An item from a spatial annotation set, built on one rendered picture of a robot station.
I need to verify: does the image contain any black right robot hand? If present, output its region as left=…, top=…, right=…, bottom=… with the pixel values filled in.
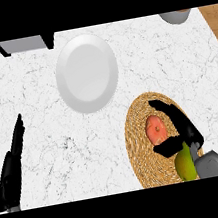
left=144, top=92, right=207, bottom=161

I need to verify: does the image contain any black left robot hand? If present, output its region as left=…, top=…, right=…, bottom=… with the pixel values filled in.
left=0, top=112, right=40, bottom=213

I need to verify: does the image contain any orange-red round squash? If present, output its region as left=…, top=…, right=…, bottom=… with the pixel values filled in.
left=143, top=112, right=171, bottom=148

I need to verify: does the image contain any round woven wicker placemat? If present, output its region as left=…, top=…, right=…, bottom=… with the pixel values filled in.
left=116, top=83, right=209, bottom=192

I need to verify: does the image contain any white round plate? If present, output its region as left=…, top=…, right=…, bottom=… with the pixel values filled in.
left=48, top=28, right=126, bottom=119

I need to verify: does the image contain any yellow-green mango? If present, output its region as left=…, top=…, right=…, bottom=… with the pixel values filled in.
left=171, top=139, right=200, bottom=184

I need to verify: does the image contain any grey round pot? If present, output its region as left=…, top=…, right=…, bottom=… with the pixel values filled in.
left=157, top=8, right=194, bottom=29

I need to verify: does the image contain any grey and black appliance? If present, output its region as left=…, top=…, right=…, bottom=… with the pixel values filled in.
left=0, top=32, right=58, bottom=60

